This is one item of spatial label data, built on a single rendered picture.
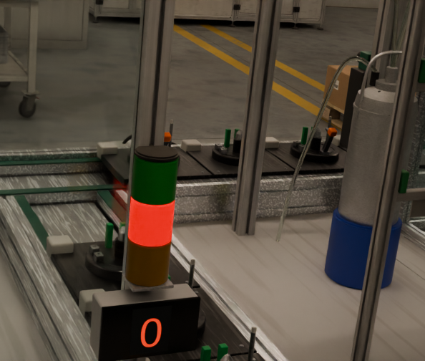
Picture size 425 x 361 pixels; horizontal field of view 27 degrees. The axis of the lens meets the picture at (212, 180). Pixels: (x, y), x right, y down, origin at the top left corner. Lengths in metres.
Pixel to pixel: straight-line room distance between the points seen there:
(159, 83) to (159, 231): 0.16
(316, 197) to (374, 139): 0.53
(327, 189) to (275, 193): 0.16
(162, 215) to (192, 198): 1.27
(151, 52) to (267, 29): 1.13
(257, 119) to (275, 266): 0.35
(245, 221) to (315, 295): 0.34
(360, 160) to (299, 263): 0.32
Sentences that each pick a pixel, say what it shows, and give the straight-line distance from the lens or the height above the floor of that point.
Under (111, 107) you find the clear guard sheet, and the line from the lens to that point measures 1.00.
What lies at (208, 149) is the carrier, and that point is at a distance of 2.52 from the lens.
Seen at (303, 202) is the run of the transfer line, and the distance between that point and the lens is 2.42.
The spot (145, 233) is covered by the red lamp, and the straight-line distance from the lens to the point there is 1.01.
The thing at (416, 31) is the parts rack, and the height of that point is 1.54.
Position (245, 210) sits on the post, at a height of 0.93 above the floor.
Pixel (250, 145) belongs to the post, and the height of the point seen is 1.10.
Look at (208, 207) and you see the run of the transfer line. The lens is 2.29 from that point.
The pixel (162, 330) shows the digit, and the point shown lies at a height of 1.20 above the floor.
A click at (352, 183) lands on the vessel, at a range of 1.99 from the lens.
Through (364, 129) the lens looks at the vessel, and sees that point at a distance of 1.94.
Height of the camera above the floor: 1.72
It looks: 19 degrees down
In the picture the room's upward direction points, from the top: 6 degrees clockwise
